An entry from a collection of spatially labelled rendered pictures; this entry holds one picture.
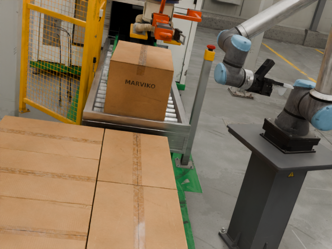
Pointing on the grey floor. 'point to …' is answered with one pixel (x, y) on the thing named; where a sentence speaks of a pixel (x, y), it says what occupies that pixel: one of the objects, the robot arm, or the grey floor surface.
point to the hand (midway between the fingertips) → (284, 84)
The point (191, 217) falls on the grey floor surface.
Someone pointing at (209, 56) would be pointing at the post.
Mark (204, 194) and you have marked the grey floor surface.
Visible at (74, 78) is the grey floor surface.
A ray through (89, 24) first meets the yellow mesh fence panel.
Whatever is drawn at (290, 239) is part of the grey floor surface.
